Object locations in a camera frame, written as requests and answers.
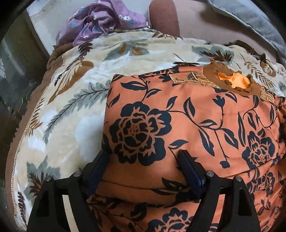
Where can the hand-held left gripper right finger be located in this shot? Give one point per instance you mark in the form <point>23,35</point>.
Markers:
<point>190,170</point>

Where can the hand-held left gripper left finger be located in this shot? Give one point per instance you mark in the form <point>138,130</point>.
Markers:
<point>98,169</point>

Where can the orange black floral garment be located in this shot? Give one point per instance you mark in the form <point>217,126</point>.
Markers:
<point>178,111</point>

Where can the cream leaf-print blanket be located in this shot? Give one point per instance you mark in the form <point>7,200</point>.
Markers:
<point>78,89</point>

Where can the wooden cabinet with glass doors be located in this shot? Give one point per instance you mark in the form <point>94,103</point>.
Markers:
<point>15,55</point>

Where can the purple floral cloth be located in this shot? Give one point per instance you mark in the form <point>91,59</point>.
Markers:
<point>100,17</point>

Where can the reddish brown bolster cushion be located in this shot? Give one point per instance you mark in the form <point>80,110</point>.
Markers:
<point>164,15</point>

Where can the grey pillow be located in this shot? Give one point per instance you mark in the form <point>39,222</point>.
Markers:
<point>245,15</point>

